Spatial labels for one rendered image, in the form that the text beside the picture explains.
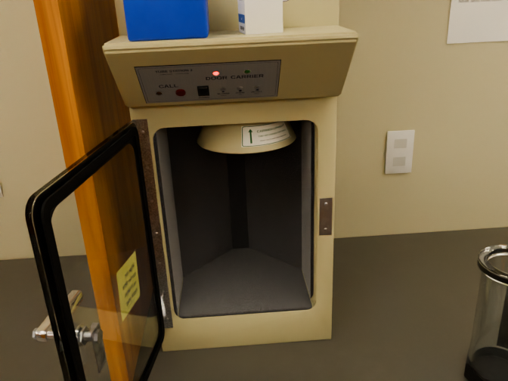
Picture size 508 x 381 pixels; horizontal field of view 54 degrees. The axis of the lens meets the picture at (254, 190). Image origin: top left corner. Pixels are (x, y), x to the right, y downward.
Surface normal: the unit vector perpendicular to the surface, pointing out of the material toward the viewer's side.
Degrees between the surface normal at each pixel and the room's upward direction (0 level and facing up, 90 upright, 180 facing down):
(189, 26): 90
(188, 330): 90
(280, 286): 0
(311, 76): 135
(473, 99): 90
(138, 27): 90
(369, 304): 0
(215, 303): 0
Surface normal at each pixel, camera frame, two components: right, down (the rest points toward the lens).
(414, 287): -0.04, -0.92
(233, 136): -0.27, -0.03
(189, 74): 0.07, 0.92
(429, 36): 0.06, 0.38
